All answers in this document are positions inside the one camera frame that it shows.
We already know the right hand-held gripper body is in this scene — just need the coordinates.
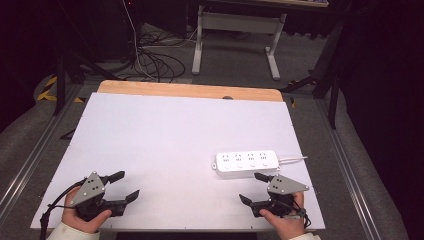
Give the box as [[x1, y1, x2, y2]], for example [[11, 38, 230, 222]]
[[250, 173, 311, 218]]

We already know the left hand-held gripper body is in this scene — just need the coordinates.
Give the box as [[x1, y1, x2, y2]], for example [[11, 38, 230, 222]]
[[69, 171, 129, 222]]

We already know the person's left hand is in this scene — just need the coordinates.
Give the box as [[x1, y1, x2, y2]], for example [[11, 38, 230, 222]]
[[61, 186, 113, 234]]

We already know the person's right hand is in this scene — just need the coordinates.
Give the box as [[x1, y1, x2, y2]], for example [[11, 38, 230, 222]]
[[259, 191, 307, 240]]

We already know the white power strip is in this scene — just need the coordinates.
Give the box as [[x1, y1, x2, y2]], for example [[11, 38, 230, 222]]
[[211, 149, 282, 178]]

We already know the white table cover sheet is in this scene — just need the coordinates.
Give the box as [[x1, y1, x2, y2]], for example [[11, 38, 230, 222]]
[[30, 92, 326, 232]]

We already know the black metal stand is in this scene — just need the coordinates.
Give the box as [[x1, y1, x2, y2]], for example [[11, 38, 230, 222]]
[[279, 18, 346, 131], [52, 0, 125, 117]]

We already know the yellow black floor tape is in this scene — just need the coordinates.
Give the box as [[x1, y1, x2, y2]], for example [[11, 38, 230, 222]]
[[35, 75, 86, 104]]

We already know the wooden table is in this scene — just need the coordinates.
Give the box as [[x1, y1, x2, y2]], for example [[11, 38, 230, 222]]
[[96, 79, 284, 103]]

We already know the white power strip cable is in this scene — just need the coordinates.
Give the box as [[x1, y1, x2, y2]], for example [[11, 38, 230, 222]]
[[277, 155, 309, 165]]

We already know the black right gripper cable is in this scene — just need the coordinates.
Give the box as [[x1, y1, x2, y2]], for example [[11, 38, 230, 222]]
[[282, 199, 312, 230]]

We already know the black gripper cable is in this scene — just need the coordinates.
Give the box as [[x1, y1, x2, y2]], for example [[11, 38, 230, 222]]
[[39, 179, 88, 240], [282, 199, 312, 230]]

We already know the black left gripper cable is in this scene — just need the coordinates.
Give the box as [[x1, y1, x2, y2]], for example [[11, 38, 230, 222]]
[[39, 179, 88, 240]]

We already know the aluminium floor rail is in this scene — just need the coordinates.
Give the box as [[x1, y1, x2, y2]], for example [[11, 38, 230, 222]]
[[314, 98, 372, 240], [0, 84, 84, 218]]

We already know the black floor cable bundle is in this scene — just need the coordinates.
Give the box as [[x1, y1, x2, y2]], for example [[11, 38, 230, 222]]
[[131, 31, 186, 84]]

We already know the white floor cable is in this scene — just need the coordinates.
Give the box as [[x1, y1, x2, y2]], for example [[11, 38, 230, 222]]
[[121, 0, 158, 82]]

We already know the white metal desk frame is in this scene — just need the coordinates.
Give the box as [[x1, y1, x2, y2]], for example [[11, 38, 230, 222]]
[[191, 4, 288, 81]]

